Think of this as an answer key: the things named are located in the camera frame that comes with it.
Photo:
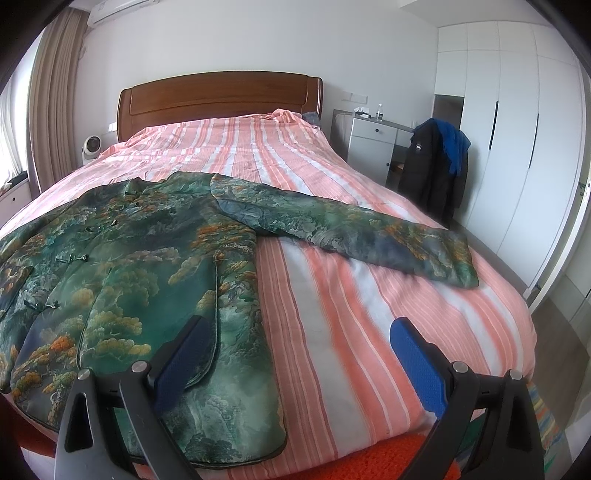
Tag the colourful striped rug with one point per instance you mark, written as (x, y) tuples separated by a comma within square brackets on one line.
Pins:
[(542, 415)]

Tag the tissue box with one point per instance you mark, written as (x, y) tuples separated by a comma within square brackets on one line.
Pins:
[(361, 111)]

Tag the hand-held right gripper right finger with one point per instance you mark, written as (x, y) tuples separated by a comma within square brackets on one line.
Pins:
[(415, 369)]

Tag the blue garment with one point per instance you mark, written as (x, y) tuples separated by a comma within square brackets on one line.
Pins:
[(455, 143)]

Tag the orange bed base cover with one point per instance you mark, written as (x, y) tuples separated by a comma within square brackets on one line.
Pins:
[(392, 450)]

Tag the beige curtain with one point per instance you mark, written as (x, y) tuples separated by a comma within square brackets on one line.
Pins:
[(55, 92)]

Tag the green printed padded jacket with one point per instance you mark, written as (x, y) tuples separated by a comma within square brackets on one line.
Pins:
[(138, 258)]

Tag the clear bottle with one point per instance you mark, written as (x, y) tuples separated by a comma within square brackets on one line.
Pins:
[(380, 113)]

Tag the black jacket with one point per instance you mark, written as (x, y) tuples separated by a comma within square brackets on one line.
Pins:
[(425, 175)]

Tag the white wardrobe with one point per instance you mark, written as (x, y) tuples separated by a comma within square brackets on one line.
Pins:
[(512, 138)]

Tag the wooden headboard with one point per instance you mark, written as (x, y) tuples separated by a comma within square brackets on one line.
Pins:
[(217, 99)]

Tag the white wall switch panel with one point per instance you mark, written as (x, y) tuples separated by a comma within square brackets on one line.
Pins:
[(355, 97)]

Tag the white air conditioner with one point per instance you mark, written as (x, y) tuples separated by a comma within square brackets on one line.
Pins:
[(122, 11)]

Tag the white round fan heater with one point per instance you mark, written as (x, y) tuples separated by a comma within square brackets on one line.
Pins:
[(90, 147)]

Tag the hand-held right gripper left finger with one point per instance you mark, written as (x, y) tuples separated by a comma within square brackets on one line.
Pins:
[(184, 360)]

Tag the window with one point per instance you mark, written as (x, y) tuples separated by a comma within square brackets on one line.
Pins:
[(11, 138)]

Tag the grey white bedside cabinet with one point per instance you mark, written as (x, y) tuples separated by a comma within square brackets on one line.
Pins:
[(369, 143)]

